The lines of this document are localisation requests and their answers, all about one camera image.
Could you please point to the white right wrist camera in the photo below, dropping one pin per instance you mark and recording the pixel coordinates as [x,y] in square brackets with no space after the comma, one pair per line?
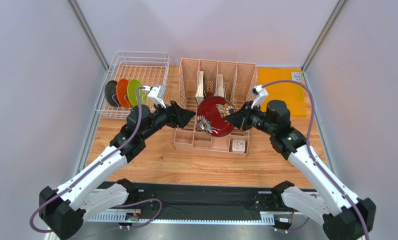
[260,95]

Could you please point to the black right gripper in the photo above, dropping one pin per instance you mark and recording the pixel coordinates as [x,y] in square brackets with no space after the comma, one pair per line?
[247,116]

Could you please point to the left wooden board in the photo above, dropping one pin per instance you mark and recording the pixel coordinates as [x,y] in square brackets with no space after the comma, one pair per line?
[200,91]

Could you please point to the white power socket cube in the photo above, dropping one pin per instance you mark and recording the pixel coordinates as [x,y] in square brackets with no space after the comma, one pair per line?
[238,146]

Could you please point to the orange mat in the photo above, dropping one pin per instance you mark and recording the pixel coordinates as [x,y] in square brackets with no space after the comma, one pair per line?
[292,94]

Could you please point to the dark teal plate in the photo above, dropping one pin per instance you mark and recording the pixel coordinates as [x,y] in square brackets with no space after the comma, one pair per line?
[110,94]

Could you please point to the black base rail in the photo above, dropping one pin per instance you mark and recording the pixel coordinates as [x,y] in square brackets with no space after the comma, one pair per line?
[201,204]

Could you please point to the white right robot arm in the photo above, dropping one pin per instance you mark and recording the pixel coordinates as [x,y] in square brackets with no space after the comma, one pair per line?
[341,213]

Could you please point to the right wooden board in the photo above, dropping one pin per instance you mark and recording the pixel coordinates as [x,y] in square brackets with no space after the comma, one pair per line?
[219,86]

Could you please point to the wooden board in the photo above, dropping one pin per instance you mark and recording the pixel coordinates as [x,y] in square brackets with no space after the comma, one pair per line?
[200,91]
[219,86]

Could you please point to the green plate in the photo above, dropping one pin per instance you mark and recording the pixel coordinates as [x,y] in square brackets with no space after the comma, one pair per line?
[132,91]

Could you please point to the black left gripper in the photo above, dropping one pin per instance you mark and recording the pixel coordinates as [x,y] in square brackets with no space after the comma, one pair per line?
[182,116]

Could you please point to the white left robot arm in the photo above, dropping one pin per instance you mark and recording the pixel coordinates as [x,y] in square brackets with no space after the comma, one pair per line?
[65,208]

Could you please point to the red floral plate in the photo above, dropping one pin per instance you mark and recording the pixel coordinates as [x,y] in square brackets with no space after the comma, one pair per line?
[211,115]

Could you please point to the white wire dish rack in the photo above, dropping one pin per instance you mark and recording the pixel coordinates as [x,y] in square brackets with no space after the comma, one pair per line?
[129,70]

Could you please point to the white label sticker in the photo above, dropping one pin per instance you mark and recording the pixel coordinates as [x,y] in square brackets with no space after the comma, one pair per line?
[296,76]

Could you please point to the orange plate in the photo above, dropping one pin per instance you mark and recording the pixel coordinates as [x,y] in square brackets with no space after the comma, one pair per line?
[121,93]

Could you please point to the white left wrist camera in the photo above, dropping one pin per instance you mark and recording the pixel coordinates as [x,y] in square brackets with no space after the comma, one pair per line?
[156,94]

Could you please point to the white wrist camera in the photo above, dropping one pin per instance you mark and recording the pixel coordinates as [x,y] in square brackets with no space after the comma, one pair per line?
[260,95]
[156,94]

